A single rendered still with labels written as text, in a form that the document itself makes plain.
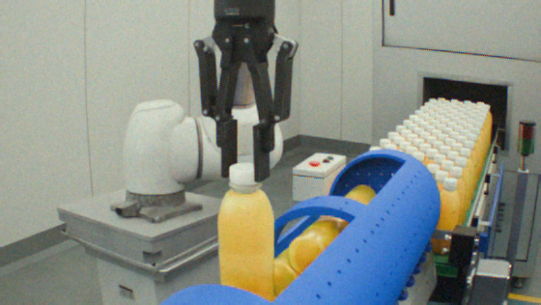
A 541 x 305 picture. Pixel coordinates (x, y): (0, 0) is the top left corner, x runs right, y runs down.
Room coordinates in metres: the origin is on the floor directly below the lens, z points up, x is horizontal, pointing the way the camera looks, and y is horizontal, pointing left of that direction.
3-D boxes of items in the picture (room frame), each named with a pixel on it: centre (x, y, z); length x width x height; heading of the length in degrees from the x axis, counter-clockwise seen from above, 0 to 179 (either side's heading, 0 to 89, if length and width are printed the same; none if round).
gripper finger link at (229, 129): (0.74, 0.05, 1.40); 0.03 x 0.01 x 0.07; 155
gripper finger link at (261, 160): (0.72, 0.01, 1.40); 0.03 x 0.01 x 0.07; 155
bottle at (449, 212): (1.52, -0.50, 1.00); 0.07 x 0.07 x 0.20
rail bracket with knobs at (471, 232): (1.43, -0.53, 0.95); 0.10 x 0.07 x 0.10; 65
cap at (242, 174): (0.73, 0.03, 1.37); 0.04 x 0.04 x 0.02
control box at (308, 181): (1.78, -0.15, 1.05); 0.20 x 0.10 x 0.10; 155
